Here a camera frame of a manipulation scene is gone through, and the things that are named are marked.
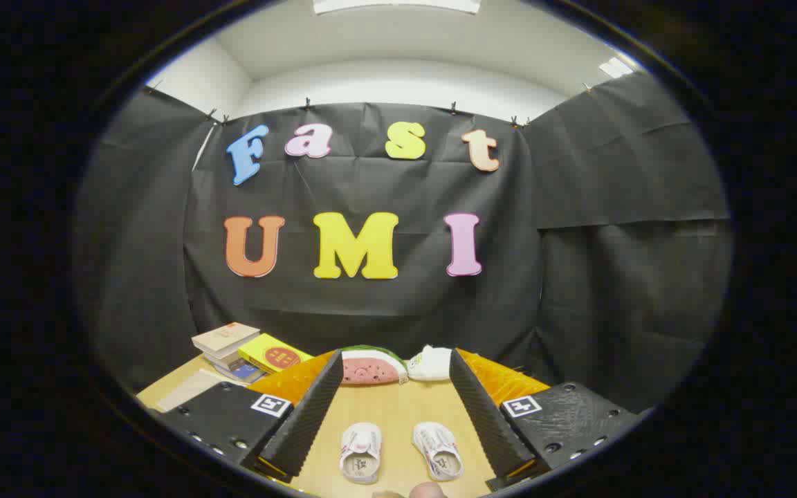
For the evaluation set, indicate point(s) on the grey book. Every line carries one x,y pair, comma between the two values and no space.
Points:
222,358

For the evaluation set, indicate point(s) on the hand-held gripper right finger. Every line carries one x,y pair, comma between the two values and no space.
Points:
485,422

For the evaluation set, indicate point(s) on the white canvas shoe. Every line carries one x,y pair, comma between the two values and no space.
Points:
360,443
436,446

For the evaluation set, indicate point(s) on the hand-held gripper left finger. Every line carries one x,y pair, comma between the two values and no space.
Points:
308,422

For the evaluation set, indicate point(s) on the small ceiling light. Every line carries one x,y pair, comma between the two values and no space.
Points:
614,67

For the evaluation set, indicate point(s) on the blue book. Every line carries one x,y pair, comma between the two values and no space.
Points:
246,371

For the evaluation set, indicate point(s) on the long ceiling light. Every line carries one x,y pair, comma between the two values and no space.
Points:
398,5

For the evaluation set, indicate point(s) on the yellow book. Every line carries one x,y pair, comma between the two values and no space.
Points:
274,354

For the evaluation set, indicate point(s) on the white plush toy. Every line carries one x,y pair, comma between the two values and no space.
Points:
429,363

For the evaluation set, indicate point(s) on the beige book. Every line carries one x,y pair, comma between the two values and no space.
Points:
225,337

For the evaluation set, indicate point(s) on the watermelon plush toy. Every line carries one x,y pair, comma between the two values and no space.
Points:
371,370

